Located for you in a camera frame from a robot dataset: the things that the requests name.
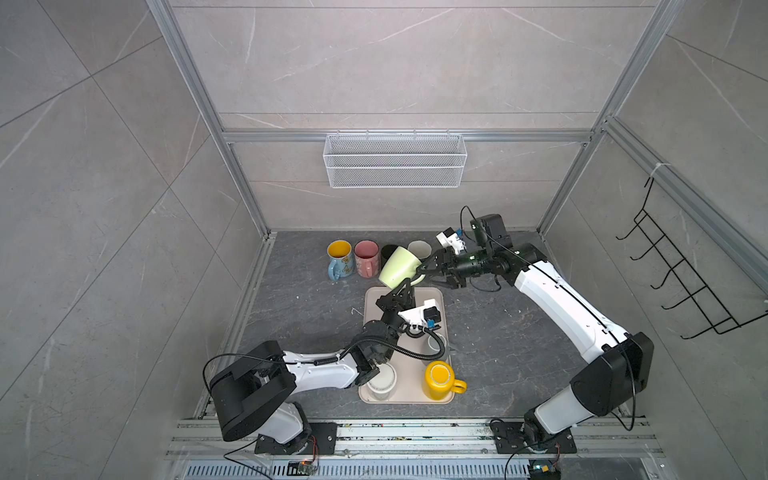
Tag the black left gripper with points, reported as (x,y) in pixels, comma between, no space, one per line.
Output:
(387,304)

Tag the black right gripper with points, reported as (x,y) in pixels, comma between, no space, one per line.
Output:
(446,261)

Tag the light green mug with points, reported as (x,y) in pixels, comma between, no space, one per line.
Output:
(401,265)

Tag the dark green mug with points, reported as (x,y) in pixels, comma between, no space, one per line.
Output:
(419,248)

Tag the black mug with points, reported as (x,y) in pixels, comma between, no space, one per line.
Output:
(386,253)

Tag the pink patterned mug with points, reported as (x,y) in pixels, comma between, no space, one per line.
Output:
(367,258)

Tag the blue mug yellow inside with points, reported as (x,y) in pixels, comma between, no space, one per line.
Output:
(342,263)

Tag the grey mug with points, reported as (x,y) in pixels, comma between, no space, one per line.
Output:
(432,346)

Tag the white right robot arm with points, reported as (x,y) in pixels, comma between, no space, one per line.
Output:
(618,363)

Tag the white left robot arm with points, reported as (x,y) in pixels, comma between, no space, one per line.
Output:
(252,393)

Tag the white mug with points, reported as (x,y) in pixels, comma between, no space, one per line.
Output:
(382,385)

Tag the beige tray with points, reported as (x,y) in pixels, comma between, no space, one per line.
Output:
(410,372)

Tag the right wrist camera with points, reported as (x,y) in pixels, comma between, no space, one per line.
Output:
(451,240)

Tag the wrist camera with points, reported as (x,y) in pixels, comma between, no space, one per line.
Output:
(426,316)
(451,240)

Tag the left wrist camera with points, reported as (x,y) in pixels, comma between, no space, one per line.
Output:
(426,316)

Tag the white wire mesh basket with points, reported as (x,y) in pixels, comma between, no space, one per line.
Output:
(367,161)

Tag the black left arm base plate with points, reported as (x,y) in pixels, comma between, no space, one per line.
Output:
(319,436)

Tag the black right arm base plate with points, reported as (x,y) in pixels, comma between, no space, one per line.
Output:
(525,437)

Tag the black wire hook rack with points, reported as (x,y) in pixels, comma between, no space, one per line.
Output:
(717,317)

